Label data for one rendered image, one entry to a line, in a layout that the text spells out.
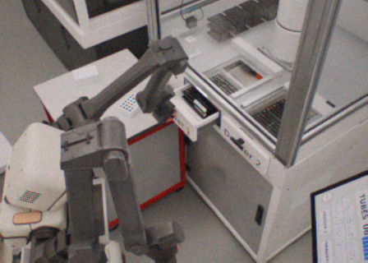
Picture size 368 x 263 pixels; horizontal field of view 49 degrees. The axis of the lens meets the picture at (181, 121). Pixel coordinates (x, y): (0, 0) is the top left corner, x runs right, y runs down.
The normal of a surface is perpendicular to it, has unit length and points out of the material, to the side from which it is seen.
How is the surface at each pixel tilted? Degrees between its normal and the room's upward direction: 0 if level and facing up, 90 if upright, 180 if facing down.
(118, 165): 90
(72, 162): 90
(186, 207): 0
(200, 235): 0
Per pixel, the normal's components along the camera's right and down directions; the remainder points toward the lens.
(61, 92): -0.03, -0.69
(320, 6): -0.82, 0.43
